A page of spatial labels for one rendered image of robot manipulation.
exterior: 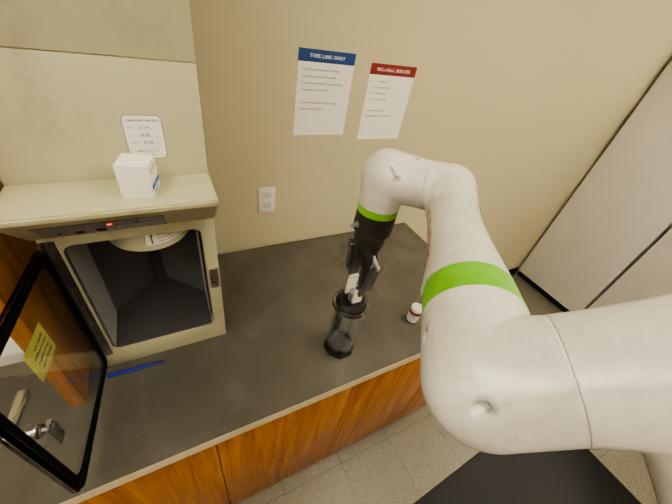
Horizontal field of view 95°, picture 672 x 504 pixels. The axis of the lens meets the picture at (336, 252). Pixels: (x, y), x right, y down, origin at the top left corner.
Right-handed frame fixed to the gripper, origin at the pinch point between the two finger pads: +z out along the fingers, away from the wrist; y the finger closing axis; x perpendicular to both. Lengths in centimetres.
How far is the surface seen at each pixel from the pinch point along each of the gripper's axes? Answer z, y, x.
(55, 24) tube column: -53, -17, -51
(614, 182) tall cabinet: 9, -41, 246
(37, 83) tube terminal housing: -45, -17, -55
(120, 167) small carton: -35, -9, -47
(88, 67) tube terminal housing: -48, -17, -48
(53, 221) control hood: -28, -6, -57
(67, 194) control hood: -29, -12, -56
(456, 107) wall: -32, -61, 80
